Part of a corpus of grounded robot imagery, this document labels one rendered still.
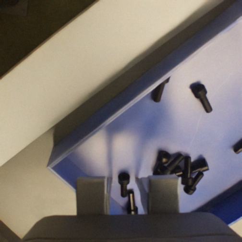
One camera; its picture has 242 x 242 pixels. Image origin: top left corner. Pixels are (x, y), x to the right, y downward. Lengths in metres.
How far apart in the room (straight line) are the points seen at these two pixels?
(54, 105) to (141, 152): 0.05
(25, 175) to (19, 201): 0.02
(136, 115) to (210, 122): 0.04
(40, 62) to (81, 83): 0.02
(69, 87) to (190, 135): 0.07
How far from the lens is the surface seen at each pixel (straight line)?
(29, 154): 0.18
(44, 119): 0.17
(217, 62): 0.16
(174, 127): 0.17
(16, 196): 0.20
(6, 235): 0.22
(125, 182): 0.18
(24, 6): 1.10
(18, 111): 0.17
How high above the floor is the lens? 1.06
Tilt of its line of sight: 64 degrees down
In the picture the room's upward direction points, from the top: 177 degrees clockwise
